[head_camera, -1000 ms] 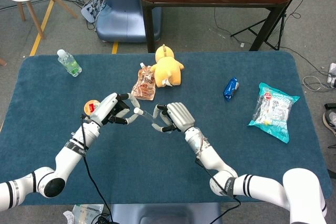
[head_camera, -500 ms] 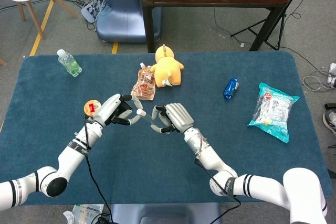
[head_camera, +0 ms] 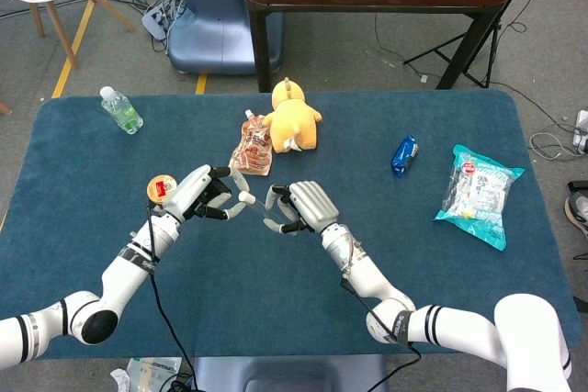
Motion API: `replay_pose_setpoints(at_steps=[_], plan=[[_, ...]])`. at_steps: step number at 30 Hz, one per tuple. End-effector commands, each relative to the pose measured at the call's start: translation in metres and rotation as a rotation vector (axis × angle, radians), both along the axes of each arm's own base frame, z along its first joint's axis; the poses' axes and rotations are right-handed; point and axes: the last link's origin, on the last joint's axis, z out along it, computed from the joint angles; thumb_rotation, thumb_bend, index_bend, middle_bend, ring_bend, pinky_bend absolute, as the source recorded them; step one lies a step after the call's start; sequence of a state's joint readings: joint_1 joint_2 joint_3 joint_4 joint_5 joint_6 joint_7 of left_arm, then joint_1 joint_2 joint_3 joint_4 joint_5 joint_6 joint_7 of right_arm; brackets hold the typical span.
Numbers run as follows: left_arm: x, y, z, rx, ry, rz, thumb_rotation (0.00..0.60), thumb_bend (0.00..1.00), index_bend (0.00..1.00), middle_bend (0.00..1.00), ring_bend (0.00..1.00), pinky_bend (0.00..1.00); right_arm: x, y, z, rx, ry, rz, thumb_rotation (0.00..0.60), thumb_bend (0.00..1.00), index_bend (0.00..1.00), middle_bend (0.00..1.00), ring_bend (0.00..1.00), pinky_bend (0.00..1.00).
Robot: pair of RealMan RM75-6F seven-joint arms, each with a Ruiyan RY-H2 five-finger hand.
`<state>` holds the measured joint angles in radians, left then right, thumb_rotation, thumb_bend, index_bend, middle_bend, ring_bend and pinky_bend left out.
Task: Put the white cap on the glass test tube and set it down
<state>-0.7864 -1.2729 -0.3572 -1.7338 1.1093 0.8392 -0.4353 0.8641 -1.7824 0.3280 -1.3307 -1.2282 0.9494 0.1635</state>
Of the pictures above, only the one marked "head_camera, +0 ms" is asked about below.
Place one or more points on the clear plastic bag with papers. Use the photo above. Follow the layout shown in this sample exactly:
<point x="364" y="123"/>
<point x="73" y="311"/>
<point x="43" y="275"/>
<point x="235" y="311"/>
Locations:
<point x="147" y="371"/>

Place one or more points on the grey sneaker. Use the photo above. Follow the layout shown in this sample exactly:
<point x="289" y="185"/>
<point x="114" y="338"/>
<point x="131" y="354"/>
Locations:
<point x="578" y="213"/>

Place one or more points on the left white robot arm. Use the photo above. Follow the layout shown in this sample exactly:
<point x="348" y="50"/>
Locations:
<point x="115" y="282"/>

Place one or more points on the orange spout pouch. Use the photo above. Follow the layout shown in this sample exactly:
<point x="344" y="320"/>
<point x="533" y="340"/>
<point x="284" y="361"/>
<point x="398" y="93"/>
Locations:
<point x="252" y="148"/>

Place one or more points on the blue-grey machine base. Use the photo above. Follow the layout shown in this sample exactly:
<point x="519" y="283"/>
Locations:
<point x="216" y="29"/>

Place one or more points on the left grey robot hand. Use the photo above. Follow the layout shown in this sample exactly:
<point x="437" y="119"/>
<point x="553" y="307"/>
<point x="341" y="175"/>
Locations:
<point x="190" y="192"/>

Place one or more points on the yellow plush toy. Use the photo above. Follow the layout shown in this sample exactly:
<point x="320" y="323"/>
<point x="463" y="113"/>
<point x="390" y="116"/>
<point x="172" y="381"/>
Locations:
<point x="294" y="126"/>

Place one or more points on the teal clear snack bag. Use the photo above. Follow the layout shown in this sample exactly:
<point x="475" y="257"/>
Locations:
<point x="478" y="194"/>

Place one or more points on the round yellow-lid tin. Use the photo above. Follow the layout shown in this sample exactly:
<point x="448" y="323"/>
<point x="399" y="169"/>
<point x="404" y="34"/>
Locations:
<point x="158" y="187"/>

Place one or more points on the white power strip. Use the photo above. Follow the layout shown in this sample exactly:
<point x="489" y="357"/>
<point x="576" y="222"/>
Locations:
<point x="582" y="130"/>

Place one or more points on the grey robot torso base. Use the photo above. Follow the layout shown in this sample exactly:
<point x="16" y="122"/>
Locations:
<point x="289" y="373"/>

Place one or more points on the clear green-label water bottle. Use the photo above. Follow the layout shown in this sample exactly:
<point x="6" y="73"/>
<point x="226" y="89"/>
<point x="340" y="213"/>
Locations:
<point x="124" y="114"/>

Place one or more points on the grey floor power strip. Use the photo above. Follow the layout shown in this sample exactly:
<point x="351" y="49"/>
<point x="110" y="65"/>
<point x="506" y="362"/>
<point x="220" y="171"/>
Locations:
<point x="156" y="20"/>

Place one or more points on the blue snack packet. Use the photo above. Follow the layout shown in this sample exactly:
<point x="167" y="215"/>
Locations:
<point x="404" y="155"/>

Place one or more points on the black tripod stand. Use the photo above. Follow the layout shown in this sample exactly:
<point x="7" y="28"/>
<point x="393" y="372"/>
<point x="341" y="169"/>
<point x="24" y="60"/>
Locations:
<point x="478" y="50"/>

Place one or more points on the blue table mat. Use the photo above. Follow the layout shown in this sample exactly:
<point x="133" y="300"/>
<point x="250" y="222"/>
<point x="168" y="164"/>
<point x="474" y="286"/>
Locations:
<point x="257" y="291"/>

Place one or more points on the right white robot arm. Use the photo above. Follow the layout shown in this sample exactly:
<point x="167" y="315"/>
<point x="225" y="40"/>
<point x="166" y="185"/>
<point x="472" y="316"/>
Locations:
<point x="413" y="318"/>

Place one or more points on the small white cap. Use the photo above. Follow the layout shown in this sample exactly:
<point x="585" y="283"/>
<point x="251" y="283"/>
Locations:
<point x="248" y="199"/>

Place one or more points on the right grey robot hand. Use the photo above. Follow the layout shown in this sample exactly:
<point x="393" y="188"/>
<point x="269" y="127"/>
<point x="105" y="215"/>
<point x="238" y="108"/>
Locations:
<point x="314" y="204"/>

